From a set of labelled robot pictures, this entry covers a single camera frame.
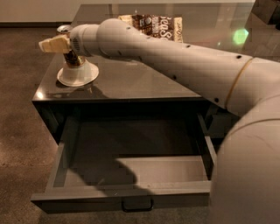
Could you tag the sea salt chip bag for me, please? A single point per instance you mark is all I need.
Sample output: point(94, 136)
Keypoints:
point(160, 27)

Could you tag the open grey top drawer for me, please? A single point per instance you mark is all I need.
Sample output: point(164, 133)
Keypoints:
point(130, 165)

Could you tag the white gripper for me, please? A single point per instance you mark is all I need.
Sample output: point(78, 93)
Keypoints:
point(78, 40)

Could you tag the orange soda can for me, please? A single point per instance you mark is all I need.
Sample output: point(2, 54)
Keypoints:
point(71, 58)

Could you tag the dark box in corner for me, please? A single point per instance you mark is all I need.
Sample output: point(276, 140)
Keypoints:
point(268, 11)

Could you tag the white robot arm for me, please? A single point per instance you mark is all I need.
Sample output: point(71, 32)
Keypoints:
point(246, 174)

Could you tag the white upside-down bowl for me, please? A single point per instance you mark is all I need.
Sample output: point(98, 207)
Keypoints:
point(77, 76)

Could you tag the grey drawer cabinet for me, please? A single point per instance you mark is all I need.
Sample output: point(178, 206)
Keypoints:
point(122, 78)

